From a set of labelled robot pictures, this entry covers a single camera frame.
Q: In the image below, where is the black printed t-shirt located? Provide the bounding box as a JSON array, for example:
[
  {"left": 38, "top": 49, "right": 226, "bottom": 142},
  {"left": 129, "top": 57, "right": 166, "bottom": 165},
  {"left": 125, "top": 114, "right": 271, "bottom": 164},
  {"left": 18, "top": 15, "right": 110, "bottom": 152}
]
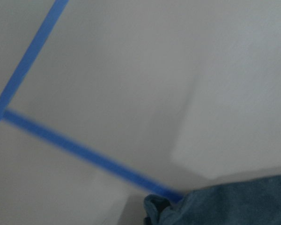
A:
[{"left": 144, "top": 175, "right": 281, "bottom": 225}]

